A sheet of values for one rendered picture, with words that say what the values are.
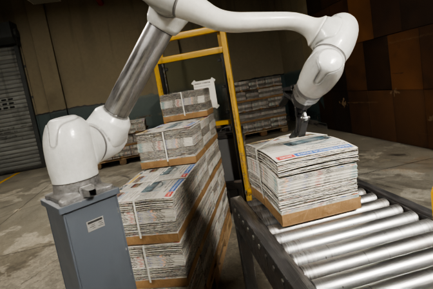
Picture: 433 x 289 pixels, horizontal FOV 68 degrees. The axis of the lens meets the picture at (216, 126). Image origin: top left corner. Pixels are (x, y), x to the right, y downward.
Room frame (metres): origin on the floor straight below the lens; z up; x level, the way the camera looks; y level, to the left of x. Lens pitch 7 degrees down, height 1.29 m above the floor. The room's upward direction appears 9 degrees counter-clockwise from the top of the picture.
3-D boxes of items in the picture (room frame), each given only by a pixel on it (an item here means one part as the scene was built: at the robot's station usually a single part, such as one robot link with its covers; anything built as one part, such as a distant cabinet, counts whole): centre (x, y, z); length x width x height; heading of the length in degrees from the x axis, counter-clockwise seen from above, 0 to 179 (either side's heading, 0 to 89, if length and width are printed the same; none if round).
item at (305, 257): (0.87, -0.36, 0.77); 0.47 x 0.05 x 0.05; 99
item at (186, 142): (2.17, 0.32, 0.95); 0.38 x 0.29 x 0.23; 79
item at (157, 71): (3.23, 0.46, 0.97); 0.09 x 0.09 x 1.75; 80
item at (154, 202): (2.03, 0.34, 0.42); 1.17 x 0.39 x 0.83; 170
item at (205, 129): (2.46, 0.27, 0.95); 0.38 x 0.29 x 0.23; 79
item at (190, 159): (2.16, 0.32, 0.86); 0.38 x 0.29 x 0.04; 79
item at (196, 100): (2.75, 0.21, 0.65); 0.39 x 0.30 x 1.29; 80
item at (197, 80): (3.19, 0.13, 1.28); 0.57 x 0.01 x 0.65; 80
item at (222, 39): (3.12, -0.19, 0.97); 0.09 x 0.09 x 1.75; 80
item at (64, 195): (1.09, 0.50, 1.03); 0.22 x 0.18 x 0.06; 43
